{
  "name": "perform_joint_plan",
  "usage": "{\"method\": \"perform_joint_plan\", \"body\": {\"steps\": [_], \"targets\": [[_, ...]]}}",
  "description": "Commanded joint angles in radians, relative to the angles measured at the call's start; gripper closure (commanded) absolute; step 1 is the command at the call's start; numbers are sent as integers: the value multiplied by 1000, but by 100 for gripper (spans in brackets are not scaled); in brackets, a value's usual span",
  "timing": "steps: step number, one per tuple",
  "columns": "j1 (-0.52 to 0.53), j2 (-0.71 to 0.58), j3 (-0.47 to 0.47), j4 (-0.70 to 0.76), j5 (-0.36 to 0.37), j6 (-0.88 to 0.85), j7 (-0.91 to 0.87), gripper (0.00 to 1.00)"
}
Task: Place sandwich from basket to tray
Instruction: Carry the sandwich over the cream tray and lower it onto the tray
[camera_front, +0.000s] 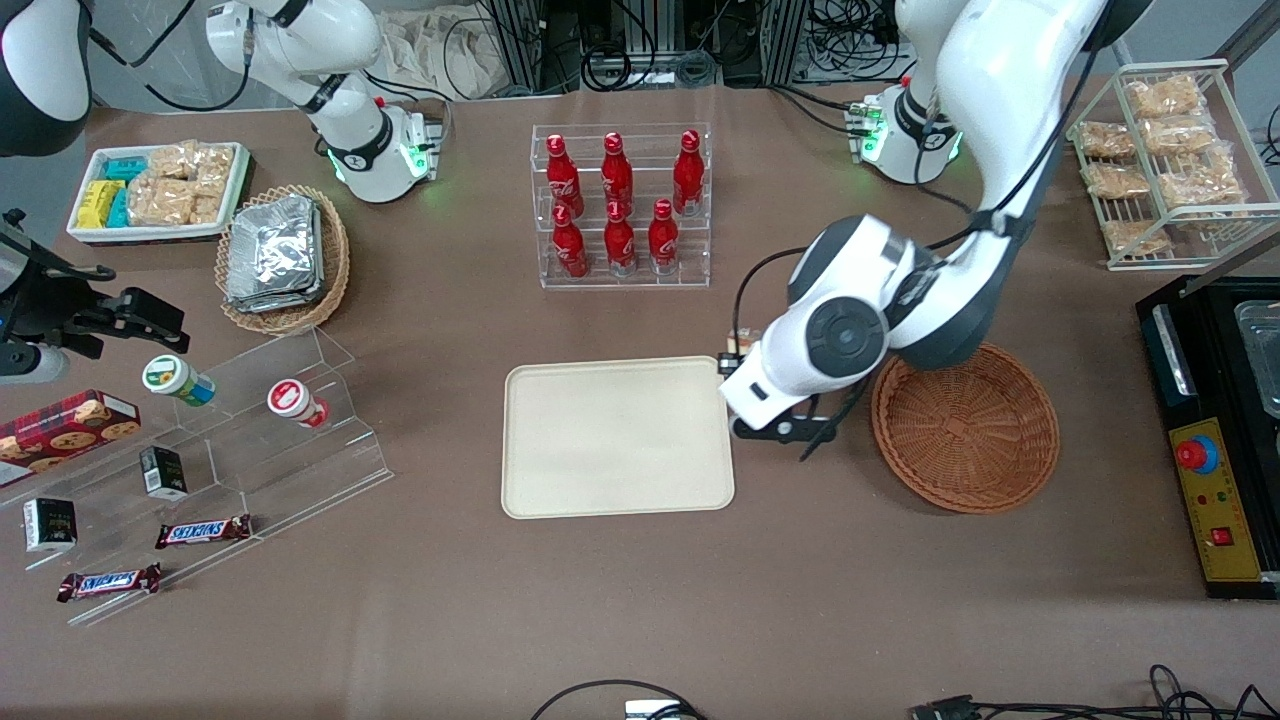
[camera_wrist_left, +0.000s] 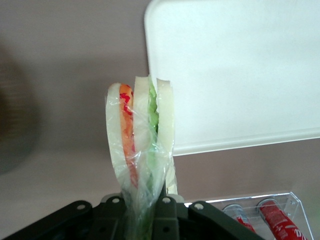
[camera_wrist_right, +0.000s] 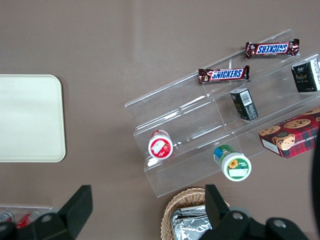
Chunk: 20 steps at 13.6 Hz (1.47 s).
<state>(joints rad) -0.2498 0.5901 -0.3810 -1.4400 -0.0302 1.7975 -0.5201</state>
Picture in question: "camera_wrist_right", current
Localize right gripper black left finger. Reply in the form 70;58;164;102
0;184;94;240

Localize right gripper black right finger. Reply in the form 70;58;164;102
197;184;311;240

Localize light tan wicker basket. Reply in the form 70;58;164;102
160;187;231;240

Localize cream plastic tray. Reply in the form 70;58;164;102
0;74;67;163

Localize clear acrylic bottle rack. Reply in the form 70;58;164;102
0;205;54;226

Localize silver foil pouch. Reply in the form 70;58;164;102
171;206;208;221
174;216;213;240

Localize green lid yogurt cup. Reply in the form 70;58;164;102
213;144;252;182

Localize red lid yogurt cup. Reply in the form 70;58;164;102
147;129;174;160

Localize red plaid cookie box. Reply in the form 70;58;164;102
258;106;320;160

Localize clear acrylic stepped shelf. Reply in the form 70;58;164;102
124;28;320;199

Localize small black carton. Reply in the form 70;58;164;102
229;87;259;122
291;57;320;94

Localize Snickers chocolate bar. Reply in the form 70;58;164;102
244;38;301;60
198;65;251;85

